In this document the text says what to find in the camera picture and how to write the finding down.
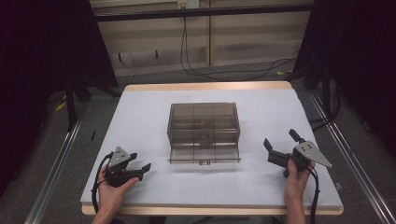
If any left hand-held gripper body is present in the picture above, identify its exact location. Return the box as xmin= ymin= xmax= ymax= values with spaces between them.
xmin=103 ymin=146 xmax=145 ymax=189

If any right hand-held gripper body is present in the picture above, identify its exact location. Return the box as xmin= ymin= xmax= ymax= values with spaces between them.
xmin=266 ymin=140 xmax=332 ymax=179

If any transparent brown drawer box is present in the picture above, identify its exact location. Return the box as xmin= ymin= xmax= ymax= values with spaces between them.
xmin=166 ymin=102 xmax=242 ymax=165

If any person's right hand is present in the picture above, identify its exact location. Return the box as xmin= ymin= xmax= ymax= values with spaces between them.
xmin=284 ymin=159 xmax=316 ymax=203

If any person's left hand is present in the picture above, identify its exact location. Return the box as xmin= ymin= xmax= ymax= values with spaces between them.
xmin=97 ymin=175 xmax=140 ymax=217

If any white table mat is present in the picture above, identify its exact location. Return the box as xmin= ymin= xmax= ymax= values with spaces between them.
xmin=79 ymin=88 xmax=344 ymax=209

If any black metal stand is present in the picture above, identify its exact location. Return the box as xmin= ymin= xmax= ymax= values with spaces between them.
xmin=64 ymin=76 xmax=78 ymax=133
xmin=320 ymin=63 xmax=332 ymax=110

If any wooden table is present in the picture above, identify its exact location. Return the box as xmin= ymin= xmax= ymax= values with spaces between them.
xmin=80 ymin=80 xmax=345 ymax=217

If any yellow floor tape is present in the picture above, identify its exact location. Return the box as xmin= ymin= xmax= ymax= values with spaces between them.
xmin=54 ymin=98 xmax=67 ymax=112

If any black curtain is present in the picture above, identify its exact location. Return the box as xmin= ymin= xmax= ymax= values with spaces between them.
xmin=292 ymin=0 xmax=396 ymax=158
xmin=0 ymin=0 xmax=119 ymax=198

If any black horizontal bar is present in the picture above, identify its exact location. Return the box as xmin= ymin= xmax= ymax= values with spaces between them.
xmin=93 ymin=3 xmax=315 ymax=22

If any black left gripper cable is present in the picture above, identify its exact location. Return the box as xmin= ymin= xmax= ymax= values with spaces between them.
xmin=91 ymin=151 xmax=114 ymax=215

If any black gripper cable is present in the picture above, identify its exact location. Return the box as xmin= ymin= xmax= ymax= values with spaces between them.
xmin=91 ymin=151 xmax=114 ymax=215
xmin=307 ymin=165 xmax=321 ymax=224

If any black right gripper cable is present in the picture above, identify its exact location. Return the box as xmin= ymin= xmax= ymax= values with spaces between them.
xmin=307 ymin=165 xmax=321 ymax=224

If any black cable by stand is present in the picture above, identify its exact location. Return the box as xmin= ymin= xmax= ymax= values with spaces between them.
xmin=310 ymin=83 xmax=341 ymax=132

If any aluminium floor rail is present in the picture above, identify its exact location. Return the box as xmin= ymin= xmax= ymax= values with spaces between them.
xmin=307 ymin=91 xmax=396 ymax=224
xmin=23 ymin=113 xmax=86 ymax=224

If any black floor cable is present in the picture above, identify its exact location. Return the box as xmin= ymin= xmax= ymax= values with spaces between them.
xmin=179 ymin=16 xmax=297 ymax=82

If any white wall socket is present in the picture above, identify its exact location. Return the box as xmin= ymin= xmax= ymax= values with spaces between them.
xmin=177 ymin=0 xmax=200 ymax=10

